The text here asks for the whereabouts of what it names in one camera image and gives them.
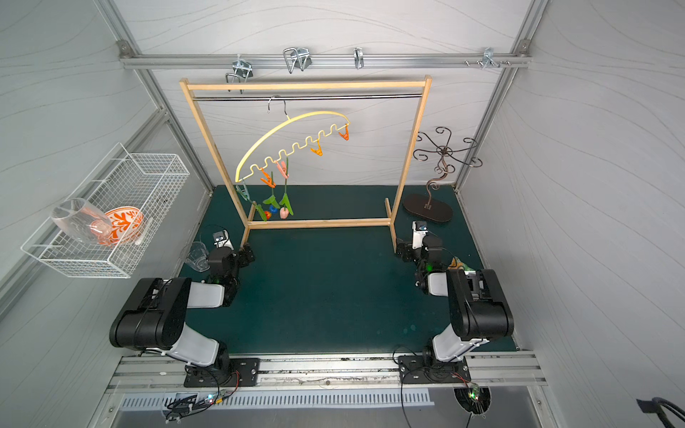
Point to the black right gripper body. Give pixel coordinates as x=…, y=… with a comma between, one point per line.
x=405, y=251

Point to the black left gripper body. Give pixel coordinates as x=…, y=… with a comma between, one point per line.
x=243, y=256

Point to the orange yellow tulip flower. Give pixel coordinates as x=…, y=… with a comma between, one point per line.
x=259, y=208

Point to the blue tulip flower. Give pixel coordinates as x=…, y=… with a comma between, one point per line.
x=271, y=201

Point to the teal clothes clip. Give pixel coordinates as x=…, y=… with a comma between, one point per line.
x=243, y=191

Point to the pink tulip flower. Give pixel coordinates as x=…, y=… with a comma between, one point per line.
x=286, y=206

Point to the orange clip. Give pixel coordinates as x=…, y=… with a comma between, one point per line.
x=318, y=151
x=268, y=179
x=346, y=134

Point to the yellow wavy clothes hanger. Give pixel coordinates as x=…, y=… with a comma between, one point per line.
x=295, y=133

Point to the pink clothes clip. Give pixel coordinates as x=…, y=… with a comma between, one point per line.
x=283, y=169

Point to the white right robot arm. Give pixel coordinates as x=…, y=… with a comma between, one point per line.
x=478, y=308

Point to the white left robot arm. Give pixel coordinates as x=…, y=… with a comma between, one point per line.
x=154, y=317

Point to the clear faceted drinking glass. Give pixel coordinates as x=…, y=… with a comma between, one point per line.
x=197, y=257

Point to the green snack bag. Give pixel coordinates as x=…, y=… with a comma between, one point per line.
x=457, y=264

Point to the orange white patterned bowl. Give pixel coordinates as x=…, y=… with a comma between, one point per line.
x=127, y=226

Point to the clear plastic pitcher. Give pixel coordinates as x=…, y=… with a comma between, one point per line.
x=82, y=221

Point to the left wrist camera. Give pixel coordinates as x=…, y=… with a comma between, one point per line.
x=221, y=239

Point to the wooden clothes rack frame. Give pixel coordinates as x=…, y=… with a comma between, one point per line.
x=250, y=224

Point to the bronze wire jewelry stand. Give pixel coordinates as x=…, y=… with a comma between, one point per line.
x=426, y=206

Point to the white wire wall basket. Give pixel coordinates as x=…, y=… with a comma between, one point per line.
x=148, y=181

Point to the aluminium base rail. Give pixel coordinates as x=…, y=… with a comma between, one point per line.
x=330, y=371

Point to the metal hook bracket left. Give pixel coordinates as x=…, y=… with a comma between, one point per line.
x=241, y=71

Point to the metal hook bracket small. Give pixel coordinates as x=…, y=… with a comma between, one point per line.
x=358, y=57

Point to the metal hook bracket middle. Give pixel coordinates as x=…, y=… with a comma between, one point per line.
x=297, y=58

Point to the metal hook bracket right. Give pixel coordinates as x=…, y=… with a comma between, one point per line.
x=488, y=60

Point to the aluminium top rail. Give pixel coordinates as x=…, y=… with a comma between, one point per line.
x=320, y=61

